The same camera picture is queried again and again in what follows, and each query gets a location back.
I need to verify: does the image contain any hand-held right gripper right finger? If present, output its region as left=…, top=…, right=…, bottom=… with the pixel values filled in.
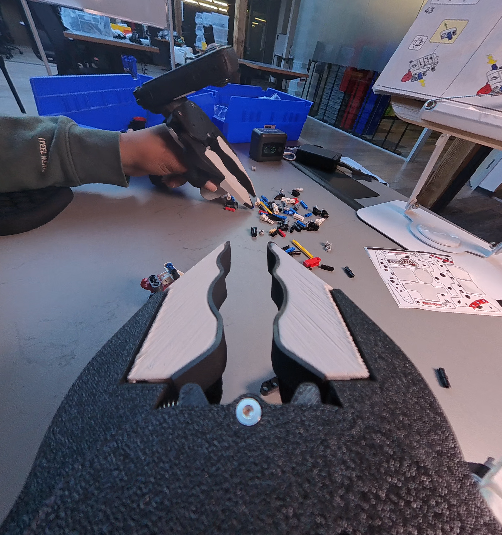
left=266, top=243, right=371, bottom=387

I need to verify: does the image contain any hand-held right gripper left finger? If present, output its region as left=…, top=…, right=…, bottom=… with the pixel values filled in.
left=128, top=243, right=232, bottom=392

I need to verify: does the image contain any red white black brick subassembly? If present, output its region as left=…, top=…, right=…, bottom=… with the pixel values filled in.
left=139, top=262, right=184, bottom=294

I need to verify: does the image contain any pile of small toy bricks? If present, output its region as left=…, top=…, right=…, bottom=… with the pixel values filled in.
left=221, top=188, right=337, bottom=273

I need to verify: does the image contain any person's left forearm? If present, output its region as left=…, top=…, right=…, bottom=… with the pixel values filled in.
left=0, top=113, right=130, bottom=197

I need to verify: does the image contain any dark background desk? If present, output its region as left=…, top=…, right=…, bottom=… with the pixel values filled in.
left=237, top=58, right=310, bottom=84

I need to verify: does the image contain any grey desk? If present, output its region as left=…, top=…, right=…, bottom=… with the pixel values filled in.
left=0, top=142, right=502, bottom=519

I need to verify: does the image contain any person's left hand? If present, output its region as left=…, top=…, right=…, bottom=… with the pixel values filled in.
left=120, top=124, right=203, bottom=191

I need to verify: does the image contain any black box device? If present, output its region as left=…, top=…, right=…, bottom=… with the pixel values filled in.
left=250, top=125, right=288, bottom=163

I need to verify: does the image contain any wooden pillar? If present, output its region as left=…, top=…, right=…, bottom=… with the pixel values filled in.
left=233, top=0, right=250, bottom=61

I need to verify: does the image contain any blue plastic bin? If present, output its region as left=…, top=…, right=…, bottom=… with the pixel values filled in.
left=30, top=73, right=219, bottom=134
left=209, top=84, right=313, bottom=145

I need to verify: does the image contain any black power adapter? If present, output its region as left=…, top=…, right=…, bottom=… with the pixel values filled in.
left=294, top=144, right=343, bottom=174

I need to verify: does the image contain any sticker sheet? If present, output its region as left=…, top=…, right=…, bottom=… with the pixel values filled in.
left=365, top=247, right=502, bottom=317

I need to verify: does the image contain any white booklet stand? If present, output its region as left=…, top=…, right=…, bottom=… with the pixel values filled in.
left=357, top=99, right=502, bottom=301

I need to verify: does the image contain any frosted glass partition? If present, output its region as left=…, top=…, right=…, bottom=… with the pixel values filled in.
left=289, top=0, right=427, bottom=77

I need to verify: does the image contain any open instruction booklet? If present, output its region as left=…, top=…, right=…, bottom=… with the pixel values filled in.
left=372, top=0, right=502, bottom=103

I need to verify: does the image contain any wire shelf rack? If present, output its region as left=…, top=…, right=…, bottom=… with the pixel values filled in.
left=306, top=63, right=404, bottom=156

